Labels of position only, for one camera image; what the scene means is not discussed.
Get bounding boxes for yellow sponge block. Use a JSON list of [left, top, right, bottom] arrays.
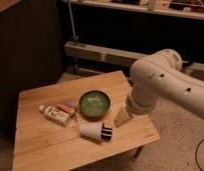
[[114, 107, 132, 127]]

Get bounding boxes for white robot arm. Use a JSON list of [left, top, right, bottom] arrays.
[[126, 49, 204, 120]]

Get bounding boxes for green bowl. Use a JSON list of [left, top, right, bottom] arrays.
[[79, 90, 111, 118]]

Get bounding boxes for long metal case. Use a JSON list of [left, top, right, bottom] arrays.
[[64, 41, 204, 81]]

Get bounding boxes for white paper cup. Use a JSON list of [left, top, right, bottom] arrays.
[[79, 122, 103, 140]]

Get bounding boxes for orange small box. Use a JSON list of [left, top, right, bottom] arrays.
[[57, 103, 76, 117]]

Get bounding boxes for metal vertical pole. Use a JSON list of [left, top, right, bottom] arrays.
[[68, 0, 78, 46]]

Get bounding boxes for wooden table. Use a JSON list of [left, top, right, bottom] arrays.
[[13, 71, 160, 171]]

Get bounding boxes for white tube with label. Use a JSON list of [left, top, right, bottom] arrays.
[[39, 105, 70, 126]]

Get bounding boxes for upper wooden shelf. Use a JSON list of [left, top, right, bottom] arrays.
[[71, 0, 204, 20]]

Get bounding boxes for black cable on floor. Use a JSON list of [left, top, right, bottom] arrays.
[[195, 138, 204, 171]]

